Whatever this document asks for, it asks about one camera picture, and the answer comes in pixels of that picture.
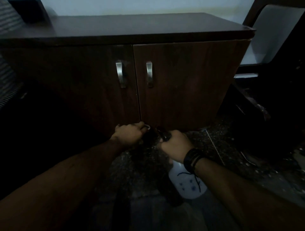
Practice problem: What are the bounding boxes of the person's right forearm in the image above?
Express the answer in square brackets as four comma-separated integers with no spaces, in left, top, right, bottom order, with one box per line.
[195,158,305,231]

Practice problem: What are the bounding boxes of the silver cabinet door handle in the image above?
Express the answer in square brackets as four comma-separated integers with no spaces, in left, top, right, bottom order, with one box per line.
[115,61,127,89]
[146,61,154,89]

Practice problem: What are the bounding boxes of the person's right hand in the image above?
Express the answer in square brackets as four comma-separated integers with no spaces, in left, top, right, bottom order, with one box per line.
[157,129,195,165]

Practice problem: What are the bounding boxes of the person's left hand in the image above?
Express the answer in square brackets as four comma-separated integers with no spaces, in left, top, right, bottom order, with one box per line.
[110,121,148,147]

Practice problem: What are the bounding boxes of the person's left forearm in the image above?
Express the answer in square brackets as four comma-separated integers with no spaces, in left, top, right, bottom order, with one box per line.
[0,140,124,231]

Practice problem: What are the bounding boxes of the brown wooden cabinet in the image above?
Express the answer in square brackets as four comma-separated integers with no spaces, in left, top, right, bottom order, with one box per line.
[0,12,257,136]

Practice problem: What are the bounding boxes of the striped quilted mattress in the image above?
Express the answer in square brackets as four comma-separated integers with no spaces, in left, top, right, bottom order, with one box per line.
[0,0,24,110]

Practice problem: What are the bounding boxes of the white spray bottle black trigger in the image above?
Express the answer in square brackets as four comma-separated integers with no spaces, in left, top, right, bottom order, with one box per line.
[156,127,207,200]

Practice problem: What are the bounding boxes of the checkered cleaning cloth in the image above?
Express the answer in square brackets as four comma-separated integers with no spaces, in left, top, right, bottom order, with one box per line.
[140,123,158,146]

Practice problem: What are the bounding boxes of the thin white cable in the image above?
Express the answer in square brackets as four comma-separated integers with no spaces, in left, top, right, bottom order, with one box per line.
[205,128,226,166]

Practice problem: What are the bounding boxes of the black mesh chair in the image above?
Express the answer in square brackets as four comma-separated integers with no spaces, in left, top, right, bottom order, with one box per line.
[219,0,305,155]

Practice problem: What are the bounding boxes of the black wristwatch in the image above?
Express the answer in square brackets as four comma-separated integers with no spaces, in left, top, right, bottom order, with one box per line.
[183,148,205,174]

